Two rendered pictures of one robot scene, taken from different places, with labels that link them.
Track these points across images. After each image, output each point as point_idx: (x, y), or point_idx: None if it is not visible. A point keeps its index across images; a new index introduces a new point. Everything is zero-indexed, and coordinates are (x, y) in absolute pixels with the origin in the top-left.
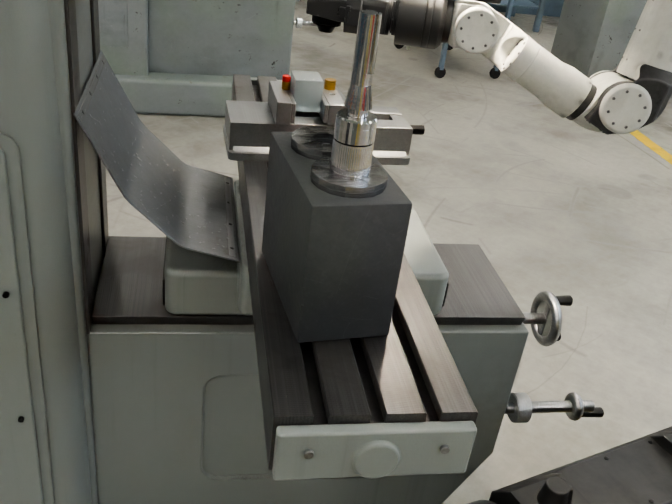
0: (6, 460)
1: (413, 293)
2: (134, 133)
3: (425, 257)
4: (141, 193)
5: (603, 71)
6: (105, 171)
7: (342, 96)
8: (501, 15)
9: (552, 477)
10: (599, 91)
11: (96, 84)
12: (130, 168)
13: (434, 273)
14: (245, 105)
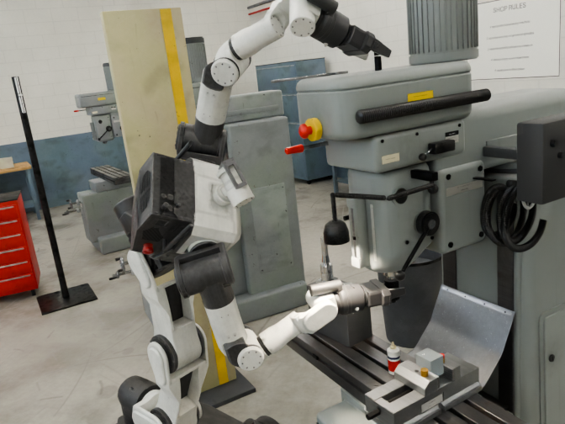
0: None
1: (312, 343)
2: (482, 341)
3: (332, 418)
4: (438, 332)
5: (253, 346)
6: (511, 372)
7: (413, 376)
8: (311, 309)
9: (251, 422)
10: (255, 335)
11: (477, 303)
12: (451, 330)
13: (323, 410)
14: (463, 368)
